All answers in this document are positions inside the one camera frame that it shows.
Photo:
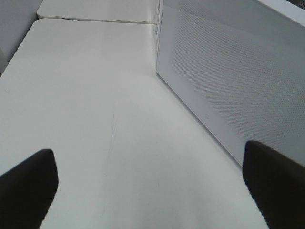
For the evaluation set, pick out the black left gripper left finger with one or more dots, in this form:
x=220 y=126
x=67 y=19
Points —
x=28 y=190

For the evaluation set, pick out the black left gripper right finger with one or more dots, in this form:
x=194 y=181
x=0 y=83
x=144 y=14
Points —
x=276 y=184

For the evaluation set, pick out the white microwave door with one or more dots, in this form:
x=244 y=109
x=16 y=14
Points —
x=239 y=66

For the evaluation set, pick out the white microwave oven body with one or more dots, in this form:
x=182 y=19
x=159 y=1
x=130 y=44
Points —
x=287 y=9

